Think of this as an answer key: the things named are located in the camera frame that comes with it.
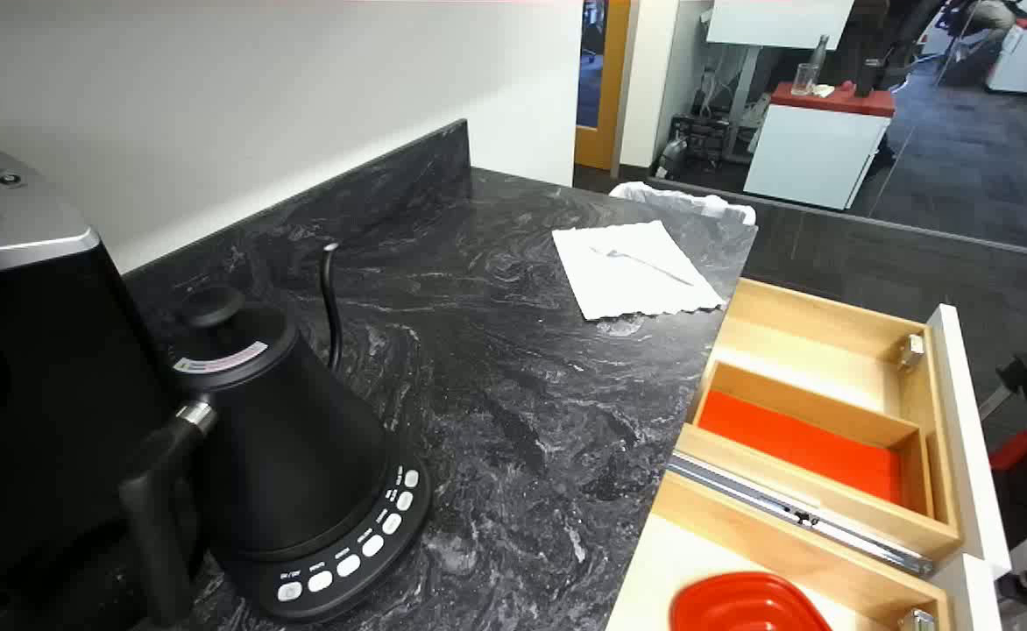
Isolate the wooden drawer organizer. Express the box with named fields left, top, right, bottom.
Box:
left=671, top=272, right=1018, bottom=582

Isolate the crumpled white cloth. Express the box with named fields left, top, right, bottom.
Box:
left=605, top=174, right=760, bottom=232

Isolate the silver metal fork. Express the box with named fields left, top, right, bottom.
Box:
left=602, top=245, right=699, bottom=290

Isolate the wooden door frame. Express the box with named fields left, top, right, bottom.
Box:
left=570, top=0, right=638, bottom=180

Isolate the white paper napkin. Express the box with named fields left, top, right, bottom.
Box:
left=549, top=216, right=728, bottom=327

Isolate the black gooseneck kettle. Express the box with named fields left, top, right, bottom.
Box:
left=115, top=238, right=407, bottom=631

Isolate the orange bowl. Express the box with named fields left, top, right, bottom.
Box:
left=667, top=569, right=838, bottom=631

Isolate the white whiteboard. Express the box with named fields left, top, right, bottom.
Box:
left=702, top=0, right=864, bottom=54

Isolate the orange cloth liner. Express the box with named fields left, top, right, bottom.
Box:
left=693, top=389, right=908, bottom=509

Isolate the white cabinet box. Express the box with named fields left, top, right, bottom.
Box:
left=743, top=78, right=902, bottom=213

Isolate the black kettle base with buttons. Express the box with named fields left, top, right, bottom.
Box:
left=214, top=446, right=438, bottom=629

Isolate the wooden drawer with red lid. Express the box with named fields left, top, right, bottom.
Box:
left=602, top=470, right=1007, bottom=631

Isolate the wooden tray insert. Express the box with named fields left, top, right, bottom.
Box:
left=688, top=356, right=942, bottom=519

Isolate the black and silver coffee machine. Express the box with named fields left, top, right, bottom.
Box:
left=0, top=131, right=206, bottom=631

